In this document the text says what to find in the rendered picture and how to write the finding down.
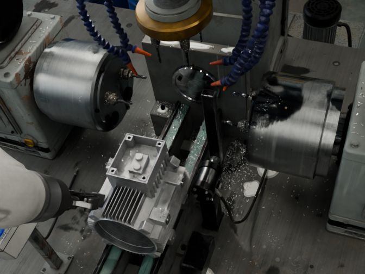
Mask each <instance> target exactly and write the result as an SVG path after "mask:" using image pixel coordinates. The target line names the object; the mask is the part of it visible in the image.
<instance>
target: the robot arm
mask: <svg viewBox="0 0 365 274"><path fill-rule="evenodd" d="M84 193H85V194H84ZM104 199H105V194H100V193H94V192H85V190H84V189H80V191H79V192H76V191H74V190H69V189H68V187H67V185H66V184H65V183H64V182H63V181H62V180H60V179H57V178H54V177H52V176H49V175H44V174H43V173H41V172H35V171H31V170H27V169H26V168H25V166H24V165H23V164H21V163H20V162H18V161H17V160H15V159H14V158H13V157H11V156H10V155H8V154H7V153H6V152H5V151H3V150H2V149H1V148H0V229H7V228H13V227H17V226H20V225H22V224H27V223H39V222H45V221H47V220H49V219H52V218H56V217H58V216H60V215H62V214H63V213H64V212H65V211H66V210H70V209H77V208H78V207H82V210H84V211H85V212H86V213H90V212H91V211H92V210H97V209H98V208H102V207H103V203H104Z"/></svg>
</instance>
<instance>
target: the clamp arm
mask: <svg viewBox="0 0 365 274"><path fill-rule="evenodd" d="M201 97H202V105H203V113H204V120H205V128H206V136H207V143H208V148H209V156H210V160H211V159H212V160H213V159H214V157H215V158H216V159H215V161H218V164H221V163H222V161H223V152H222V142H221V131H220V125H219V114H218V104H217V94H216V91H213V90H208V89H203V91H202V94H201Z"/></svg>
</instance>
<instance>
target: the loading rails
mask: <svg viewBox="0 0 365 274"><path fill-rule="evenodd" d="M184 107H185V108H184ZM183 108H184V109H183ZM178 109H179V110H178ZM180 111H181V113H180ZM175 112H176V114H175ZM178 112H179V113H178ZM218 114H219V125H220V131H221V141H222V138H223V136H224V131H223V124H222V109H220V108H218ZM178 115H179V116H180V117H179V116H178ZM176 117H177V119H176V120H175V118H176ZM178 118H180V119H181V121H180V119H178ZM182 119H183V120H182ZM179 122H180V123H179ZM173 124H175V126H174V127H173ZM179 125H180V126H179ZM171 127H173V129H172V128H171ZM170 128H171V129H170ZM176 128H177V129H176ZM193 130H194V125H193V120H192V113H191V106H190V105H188V104H184V105H183V104H182V106H181V103H180V101H177V102H176V104H175V106H174V108H173V110H172V112H171V114H170V116H169V118H168V120H167V122H166V124H165V126H164V128H163V131H162V133H161V135H160V137H159V140H164V141H165V140H166V144H167V148H169V149H168V154H169V157H171V156H175V157H176V158H178V159H179V160H180V159H181V158H186V159H187V160H186V163H185V165H184V167H185V168H186V170H187V172H188V174H189V175H190V184H189V186H188V189H187V192H186V194H188V197H189V200H190V201H189V203H188V206H187V208H186V210H183V209H180V212H179V215H178V217H177V220H176V222H175V225H174V227H173V229H175V233H176V237H175V240H174V243H173V245H172V246H171V245H167V244H166V246H165V249H164V251H163V253H161V256H160V257H158V258H153V257H152V256H150V255H147V256H145V257H144V259H143V262H142V264H141V266H138V265H135V261H136V258H137V256H138V254H137V255H136V253H134V254H133V253H132V252H131V253H129V251H127V252H126V250H124V251H123V250H122V249H121V248H120V249H119V248H118V247H117V246H115V245H108V244H107V245H106V247H105V249H104V251H103V253H102V255H101V257H100V259H99V261H98V263H97V265H96V267H95V269H94V271H93V273H92V274H169V273H170V270H171V268H172V265H173V263H174V260H175V258H176V256H179V257H183V255H184V253H185V250H186V247H187V245H188V242H185V241H183V238H184V235H185V233H186V230H187V227H188V224H189V223H190V220H191V217H192V215H193V212H194V210H195V207H196V206H198V207H200V203H199V201H197V200H196V197H195V196H194V194H193V193H192V192H191V190H190V188H191V185H192V183H193V181H195V178H196V176H197V173H198V168H199V165H200V163H201V162H202V161H206V160H209V161H210V156H209V148H208V143H207V136H206V132H205V131H206V128H205V120H204V121H203V124H202V127H201V129H200V130H201V131H200V130H199V133H198V135H197V137H196V138H197V142H199V141H200V142H199V144H197V142H196V140H195V142H196V144H195V142H193V141H189V139H190V137H191V135H192V133H193ZM172 132H173V133H172ZM175 132H176V133H175ZM167 136H168V137H167ZM198 136H199V137H198ZM170 137H171V138H170ZM173 137H174V139H173ZM203 137H204V139H205V140H204V139H203ZM164 138H165V139H164ZM170 139H172V141H171V140H170ZM169 141H170V142H169ZM201 141H202V142H201ZM168 143H169V144H168ZM192 145H193V148H192V149H193V152H192V149H191V147H192ZM222 152H223V161H222V164H224V162H225V159H226V156H227V151H224V150H222ZM195 153H196V155H197V156H196V155H195ZM190 156H193V157H194V158H195V160H194V158H192V157H190ZM189 160H190V161H191V162H190V163H188V162H189ZM192 162H193V163H192ZM188 164H190V165H188Z"/></svg>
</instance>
